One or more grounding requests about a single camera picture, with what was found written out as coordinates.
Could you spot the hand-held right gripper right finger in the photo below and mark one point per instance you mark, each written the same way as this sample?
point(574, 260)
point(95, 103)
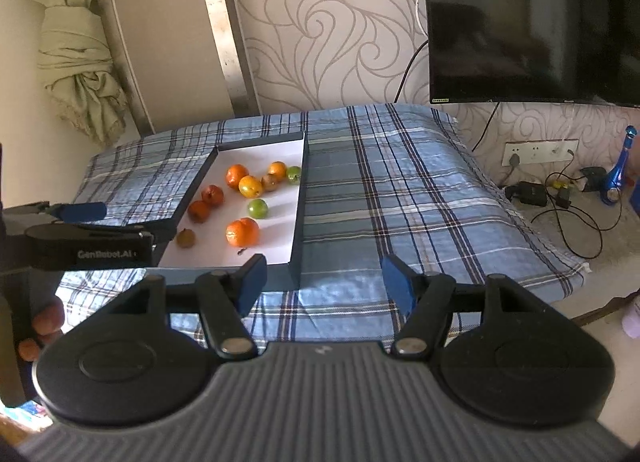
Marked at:
point(397, 282)

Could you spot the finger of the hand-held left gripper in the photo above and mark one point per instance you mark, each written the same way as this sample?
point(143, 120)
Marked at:
point(82, 212)
point(90, 233)

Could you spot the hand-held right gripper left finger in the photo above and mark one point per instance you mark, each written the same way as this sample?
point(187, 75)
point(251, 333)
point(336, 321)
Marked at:
point(252, 282)

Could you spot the grey box with white interior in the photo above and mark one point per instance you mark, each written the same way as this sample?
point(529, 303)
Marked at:
point(275, 237)

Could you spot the large orange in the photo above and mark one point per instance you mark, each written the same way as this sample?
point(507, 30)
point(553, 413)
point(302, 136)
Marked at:
point(242, 232)

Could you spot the large green fruit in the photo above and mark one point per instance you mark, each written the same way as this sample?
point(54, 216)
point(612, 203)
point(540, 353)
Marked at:
point(258, 208)

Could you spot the brown round fruit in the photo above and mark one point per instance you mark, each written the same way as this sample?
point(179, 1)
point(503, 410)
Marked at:
point(186, 238)
point(270, 183)

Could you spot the red fruit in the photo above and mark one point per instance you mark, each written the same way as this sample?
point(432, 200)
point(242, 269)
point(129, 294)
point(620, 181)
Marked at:
point(212, 195)
point(199, 212)

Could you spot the smooth yellow-orange fruit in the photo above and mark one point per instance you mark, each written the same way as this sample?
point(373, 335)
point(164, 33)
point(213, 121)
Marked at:
point(276, 170)
point(250, 187)

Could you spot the rough-skinned orange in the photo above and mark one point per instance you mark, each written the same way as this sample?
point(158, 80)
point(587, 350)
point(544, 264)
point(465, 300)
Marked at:
point(236, 176)

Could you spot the small green fruit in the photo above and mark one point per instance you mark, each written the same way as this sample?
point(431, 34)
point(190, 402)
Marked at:
point(294, 174)

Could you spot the person's left hand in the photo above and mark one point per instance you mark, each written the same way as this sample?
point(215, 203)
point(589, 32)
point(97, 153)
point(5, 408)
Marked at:
point(47, 319)

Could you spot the blue plaid blanket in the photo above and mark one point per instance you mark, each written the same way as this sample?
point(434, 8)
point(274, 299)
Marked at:
point(400, 181)

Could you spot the green fringed curtain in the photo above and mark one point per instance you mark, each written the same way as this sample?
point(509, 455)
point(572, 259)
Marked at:
point(75, 66)

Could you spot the colourful printed cloth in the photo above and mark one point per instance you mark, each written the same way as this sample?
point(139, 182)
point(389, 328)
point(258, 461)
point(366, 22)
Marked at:
point(30, 409)

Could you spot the black power adapter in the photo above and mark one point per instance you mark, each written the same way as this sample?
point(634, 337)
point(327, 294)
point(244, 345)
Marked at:
point(530, 194)

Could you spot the beige panel with metal edges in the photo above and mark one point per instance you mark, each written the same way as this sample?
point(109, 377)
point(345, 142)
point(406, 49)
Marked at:
point(165, 16)

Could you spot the black charger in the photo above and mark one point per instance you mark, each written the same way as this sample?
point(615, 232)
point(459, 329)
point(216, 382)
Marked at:
point(592, 177)

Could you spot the pale pink object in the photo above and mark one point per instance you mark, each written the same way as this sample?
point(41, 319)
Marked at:
point(632, 322)

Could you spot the blue bottle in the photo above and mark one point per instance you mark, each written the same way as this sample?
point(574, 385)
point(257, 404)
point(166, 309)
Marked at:
point(614, 181)

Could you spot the black television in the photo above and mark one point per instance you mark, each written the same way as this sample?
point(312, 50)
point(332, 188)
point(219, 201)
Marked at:
point(525, 16)

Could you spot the white wall socket plate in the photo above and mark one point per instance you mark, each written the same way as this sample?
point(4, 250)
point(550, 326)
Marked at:
point(542, 151)

